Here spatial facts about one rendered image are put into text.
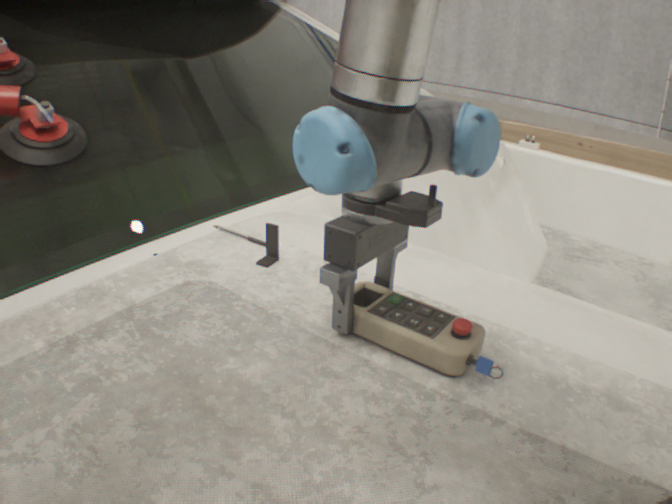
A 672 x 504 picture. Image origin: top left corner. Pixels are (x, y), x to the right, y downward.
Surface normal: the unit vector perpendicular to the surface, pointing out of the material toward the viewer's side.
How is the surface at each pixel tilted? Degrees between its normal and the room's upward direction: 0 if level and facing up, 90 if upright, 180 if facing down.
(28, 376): 0
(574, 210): 90
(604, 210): 90
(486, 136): 90
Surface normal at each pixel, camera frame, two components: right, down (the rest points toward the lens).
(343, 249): -0.61, 0.32
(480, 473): 0.04, -0.90
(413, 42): 0.45, 0.56
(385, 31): -0.09, 0.54
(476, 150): 0.68, 0.34
